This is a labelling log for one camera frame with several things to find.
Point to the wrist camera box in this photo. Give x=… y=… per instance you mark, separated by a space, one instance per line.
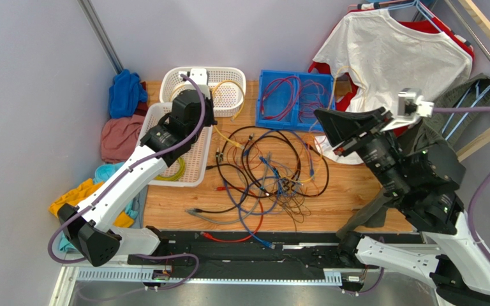
x=411 y=106
x=200 y=77

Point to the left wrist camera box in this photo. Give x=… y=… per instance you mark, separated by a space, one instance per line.
x=200 y=77

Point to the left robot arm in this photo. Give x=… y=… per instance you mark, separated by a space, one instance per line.
x=89 y=225

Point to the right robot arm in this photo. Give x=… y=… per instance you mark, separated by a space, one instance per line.
x=422 y=186

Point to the olive green garment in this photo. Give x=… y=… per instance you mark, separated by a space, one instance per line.
x=440 y=128

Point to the white rectangular basket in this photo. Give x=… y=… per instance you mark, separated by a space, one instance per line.
x=195 y=159

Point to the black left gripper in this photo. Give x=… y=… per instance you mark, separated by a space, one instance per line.
x=210 y=119

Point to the cyan cloth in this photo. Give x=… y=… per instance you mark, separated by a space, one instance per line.
x=104 y=172

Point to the grey cloth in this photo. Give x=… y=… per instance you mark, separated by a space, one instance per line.
x=141 y=201

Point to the red garment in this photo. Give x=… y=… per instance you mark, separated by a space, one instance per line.
x=432 y=25

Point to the blue cloth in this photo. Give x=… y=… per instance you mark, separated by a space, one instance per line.
x=125 y=94

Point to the blue divided bin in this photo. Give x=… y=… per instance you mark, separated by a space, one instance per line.
x=287 y=100

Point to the pink cloth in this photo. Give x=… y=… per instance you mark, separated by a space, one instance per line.
x=119 y=138

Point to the white t-shirt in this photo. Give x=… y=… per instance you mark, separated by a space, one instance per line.
x=389 y=72

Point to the white oval basket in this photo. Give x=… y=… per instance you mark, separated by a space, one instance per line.
x=228 y=85

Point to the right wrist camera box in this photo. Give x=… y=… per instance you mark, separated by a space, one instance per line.
x=411 y=106

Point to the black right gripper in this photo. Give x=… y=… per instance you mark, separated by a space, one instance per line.
x=356 y=138

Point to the yellow cloth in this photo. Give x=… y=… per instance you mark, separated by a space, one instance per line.
x=73 y=197

